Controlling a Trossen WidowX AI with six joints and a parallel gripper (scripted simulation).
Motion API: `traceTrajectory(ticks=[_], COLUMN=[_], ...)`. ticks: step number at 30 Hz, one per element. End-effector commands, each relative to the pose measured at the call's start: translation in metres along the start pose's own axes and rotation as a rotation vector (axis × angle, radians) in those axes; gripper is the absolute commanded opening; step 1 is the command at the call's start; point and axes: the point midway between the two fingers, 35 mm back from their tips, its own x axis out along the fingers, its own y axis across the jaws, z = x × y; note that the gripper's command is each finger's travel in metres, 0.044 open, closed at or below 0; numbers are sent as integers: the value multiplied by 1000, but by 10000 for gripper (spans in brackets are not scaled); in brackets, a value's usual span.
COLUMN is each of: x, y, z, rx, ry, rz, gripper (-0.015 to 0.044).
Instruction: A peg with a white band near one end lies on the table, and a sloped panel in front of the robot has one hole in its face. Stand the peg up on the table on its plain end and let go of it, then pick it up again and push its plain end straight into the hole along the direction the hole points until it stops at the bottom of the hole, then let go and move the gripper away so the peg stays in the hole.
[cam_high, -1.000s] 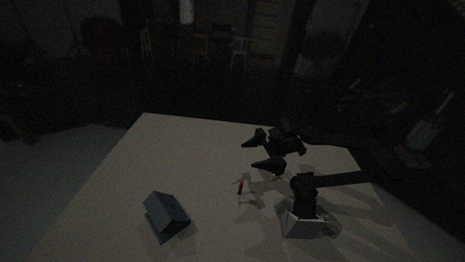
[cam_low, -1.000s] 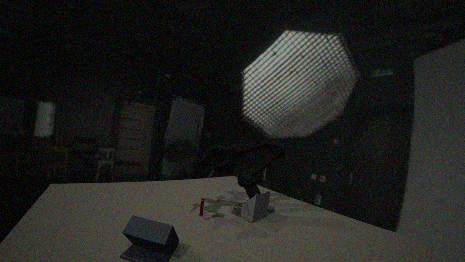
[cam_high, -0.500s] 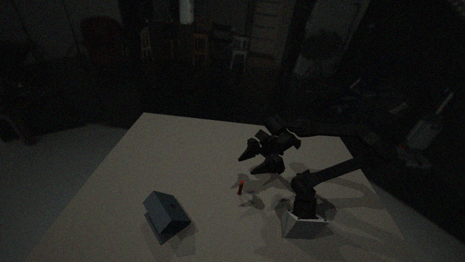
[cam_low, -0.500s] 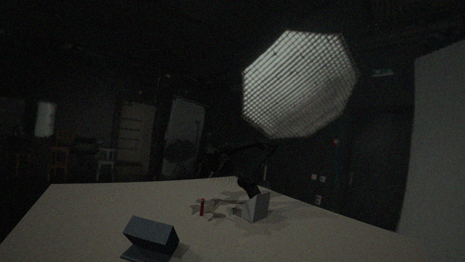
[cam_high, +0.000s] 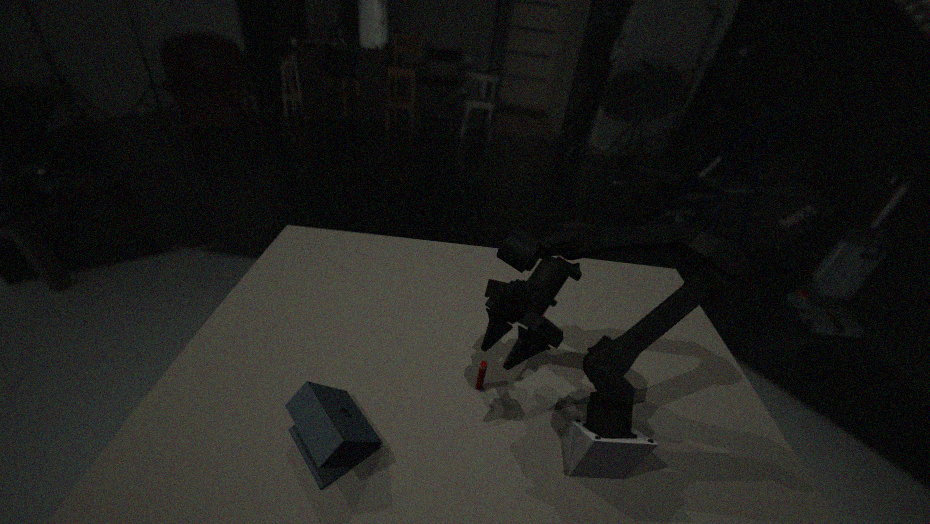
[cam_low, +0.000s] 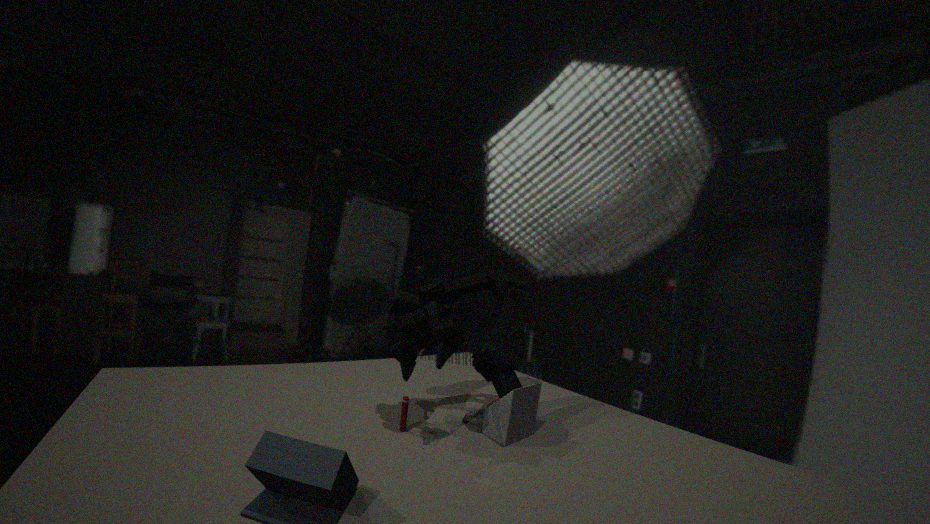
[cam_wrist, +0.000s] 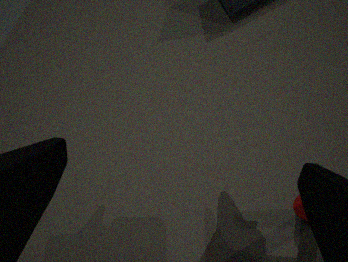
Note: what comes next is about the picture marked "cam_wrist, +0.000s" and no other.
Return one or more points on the dark red peg with grey band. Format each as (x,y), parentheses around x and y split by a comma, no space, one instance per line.
(299,210)

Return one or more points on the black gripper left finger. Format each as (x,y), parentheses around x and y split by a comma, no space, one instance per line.
(28,178)

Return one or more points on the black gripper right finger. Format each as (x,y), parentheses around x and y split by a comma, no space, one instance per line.
(324,195)

